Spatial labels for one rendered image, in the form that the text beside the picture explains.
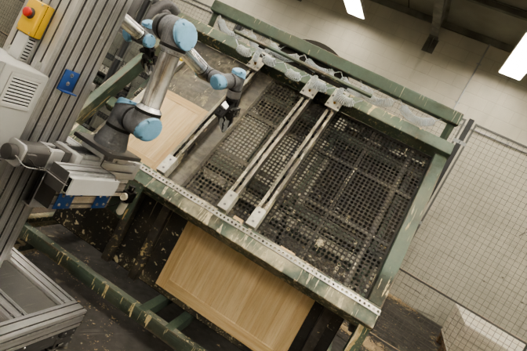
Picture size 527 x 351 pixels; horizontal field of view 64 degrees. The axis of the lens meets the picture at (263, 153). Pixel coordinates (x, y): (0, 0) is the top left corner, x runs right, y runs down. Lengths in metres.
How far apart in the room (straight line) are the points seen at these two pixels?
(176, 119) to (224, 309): 1.23
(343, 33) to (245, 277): 5.84
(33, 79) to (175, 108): 1.33
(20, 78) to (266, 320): 1.81
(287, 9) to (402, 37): 2.14
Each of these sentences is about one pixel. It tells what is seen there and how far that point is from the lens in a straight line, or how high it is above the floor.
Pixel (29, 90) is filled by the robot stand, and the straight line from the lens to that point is 1.76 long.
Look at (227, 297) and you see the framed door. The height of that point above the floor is 0.43.
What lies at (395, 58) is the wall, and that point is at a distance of 7.56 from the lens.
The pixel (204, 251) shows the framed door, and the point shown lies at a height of 0.59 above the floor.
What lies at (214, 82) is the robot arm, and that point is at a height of 1.52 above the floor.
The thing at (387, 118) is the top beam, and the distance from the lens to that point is 2.92.
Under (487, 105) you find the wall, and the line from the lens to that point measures 7.42.
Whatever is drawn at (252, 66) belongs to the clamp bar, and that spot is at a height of 1.77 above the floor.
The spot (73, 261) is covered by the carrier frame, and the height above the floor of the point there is 0.18.
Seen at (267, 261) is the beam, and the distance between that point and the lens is 2.31.
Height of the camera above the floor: 1.45
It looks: 4 degrees down
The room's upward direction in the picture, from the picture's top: 28 degrees clockwise
